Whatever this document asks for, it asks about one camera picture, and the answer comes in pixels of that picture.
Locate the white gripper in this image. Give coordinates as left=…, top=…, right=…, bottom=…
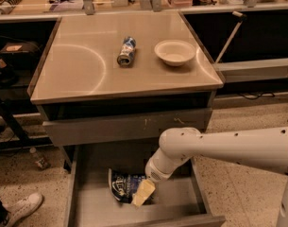
left=131, top=160, right=172, bottom=207

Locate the blue chip bag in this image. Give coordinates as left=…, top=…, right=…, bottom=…
left=108, top=168, right=146, bottom=203

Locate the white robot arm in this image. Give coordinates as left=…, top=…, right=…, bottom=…
left=132, top=127, right=288, bottom=227

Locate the open grey middle drawer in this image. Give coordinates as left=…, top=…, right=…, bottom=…
left=65, top=139, right=226, bottom=227

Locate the grey top drawer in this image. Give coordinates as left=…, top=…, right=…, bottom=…
left=42, top=108, right=212, bottom=147

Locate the grey drawer cabinet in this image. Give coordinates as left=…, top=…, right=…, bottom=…
left=28, top=11, right=223, bottom=164

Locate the black bag on shelf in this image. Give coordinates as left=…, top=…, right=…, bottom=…
left=0, top=42, right=41, bottom=59

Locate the plastic bottle on floor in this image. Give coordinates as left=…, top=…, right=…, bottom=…
left=29, top=148, right=51, bottom=170

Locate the white sneaker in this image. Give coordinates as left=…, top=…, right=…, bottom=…
left=0, top=193, right=43, bottom=227

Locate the blue and white soda can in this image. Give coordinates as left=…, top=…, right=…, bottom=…
left=117, top=37, right=136, bottom=66

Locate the black stand leg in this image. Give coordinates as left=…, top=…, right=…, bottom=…
left=0, top=98, right=52, bottom=150

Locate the white bowl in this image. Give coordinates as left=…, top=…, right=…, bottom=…
left=154, top=40, right=195, bottom=66

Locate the white stick with black tip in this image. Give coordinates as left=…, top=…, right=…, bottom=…
left=215, top=11, right=246, bottom=63

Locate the black cable on floor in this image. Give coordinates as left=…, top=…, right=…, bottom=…
left=238, top=92, right=276, bottom=100

